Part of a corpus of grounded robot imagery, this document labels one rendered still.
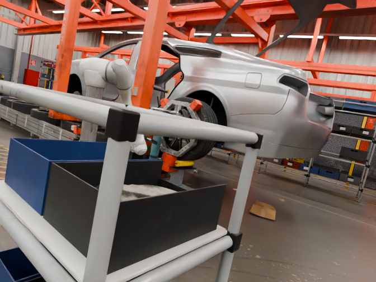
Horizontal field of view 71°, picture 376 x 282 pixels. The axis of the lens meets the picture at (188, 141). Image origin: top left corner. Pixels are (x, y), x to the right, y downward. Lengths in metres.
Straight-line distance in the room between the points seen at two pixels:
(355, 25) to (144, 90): 10.51
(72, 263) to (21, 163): 0.30
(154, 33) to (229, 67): 0.87
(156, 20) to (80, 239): 2.76
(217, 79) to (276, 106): 0.73
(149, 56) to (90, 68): 1.29
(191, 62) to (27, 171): 2.77
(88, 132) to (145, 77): 1.30
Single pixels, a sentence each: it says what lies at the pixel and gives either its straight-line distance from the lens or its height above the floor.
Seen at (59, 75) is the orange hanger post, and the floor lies 1.19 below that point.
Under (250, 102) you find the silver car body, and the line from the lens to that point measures 2.71.
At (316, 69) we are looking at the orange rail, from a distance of 8.68.
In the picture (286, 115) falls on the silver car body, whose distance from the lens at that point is 2.61.
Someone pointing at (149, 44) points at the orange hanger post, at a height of 1.65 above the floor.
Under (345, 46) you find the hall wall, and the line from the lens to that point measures 12.28.
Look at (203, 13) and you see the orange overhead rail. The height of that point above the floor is 3.17.
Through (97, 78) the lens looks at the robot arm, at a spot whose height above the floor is 1.11.
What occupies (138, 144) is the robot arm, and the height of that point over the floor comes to 0.72.
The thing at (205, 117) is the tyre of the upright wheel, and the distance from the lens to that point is 2.54.
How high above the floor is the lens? 1.01
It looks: 6 degrees down
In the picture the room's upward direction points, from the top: 12 degrees clockwise
